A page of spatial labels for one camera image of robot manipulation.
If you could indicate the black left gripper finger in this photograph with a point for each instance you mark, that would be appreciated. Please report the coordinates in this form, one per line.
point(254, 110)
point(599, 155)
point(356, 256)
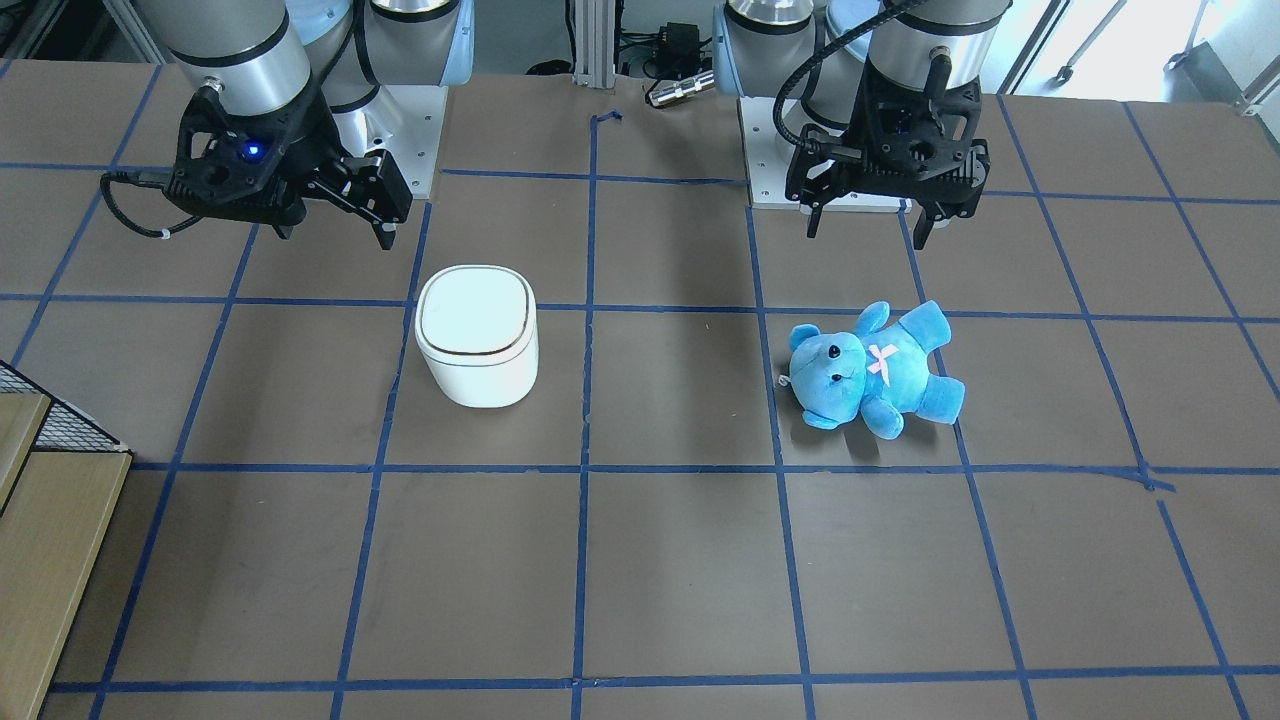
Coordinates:
point(815, 205)
point(932, 215)

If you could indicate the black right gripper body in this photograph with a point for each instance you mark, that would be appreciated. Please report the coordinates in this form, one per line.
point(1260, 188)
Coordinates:
point(312, 140)

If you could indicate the blue teddy bear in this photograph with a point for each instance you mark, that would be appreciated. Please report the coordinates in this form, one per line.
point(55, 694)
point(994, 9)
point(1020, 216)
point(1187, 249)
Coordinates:
point(878, 371)

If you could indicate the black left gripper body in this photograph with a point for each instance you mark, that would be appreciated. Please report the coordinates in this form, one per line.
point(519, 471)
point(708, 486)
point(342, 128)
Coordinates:
point(822, 172)

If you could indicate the wooden shelf with wire mesh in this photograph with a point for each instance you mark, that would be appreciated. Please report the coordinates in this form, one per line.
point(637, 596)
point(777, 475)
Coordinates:
point(62, 476)

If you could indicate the aluminium profile post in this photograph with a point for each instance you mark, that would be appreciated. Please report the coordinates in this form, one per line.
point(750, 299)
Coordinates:
point(594, 26)

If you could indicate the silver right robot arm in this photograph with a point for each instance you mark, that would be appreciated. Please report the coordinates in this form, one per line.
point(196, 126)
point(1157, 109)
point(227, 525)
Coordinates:
point(260, 54)

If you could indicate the black power adapter box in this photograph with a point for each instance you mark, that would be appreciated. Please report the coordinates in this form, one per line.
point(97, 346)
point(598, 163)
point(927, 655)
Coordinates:
point(677, 51)

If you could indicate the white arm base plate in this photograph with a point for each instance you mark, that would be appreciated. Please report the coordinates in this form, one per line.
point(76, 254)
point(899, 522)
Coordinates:
point(767, 158)
point(405, 120)

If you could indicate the silver cylindrical connector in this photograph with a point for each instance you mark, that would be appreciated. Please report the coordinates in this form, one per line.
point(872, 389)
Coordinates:
point(665, 93)

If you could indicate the white trash can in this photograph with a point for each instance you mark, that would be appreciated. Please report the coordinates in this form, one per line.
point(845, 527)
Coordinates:
point(477, 328)

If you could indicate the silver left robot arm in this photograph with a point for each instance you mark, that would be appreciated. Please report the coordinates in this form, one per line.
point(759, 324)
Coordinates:
point(809, 56)

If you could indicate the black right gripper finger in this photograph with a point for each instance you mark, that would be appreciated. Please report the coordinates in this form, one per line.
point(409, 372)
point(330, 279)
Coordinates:
point(371, 203)
point(378, 167)

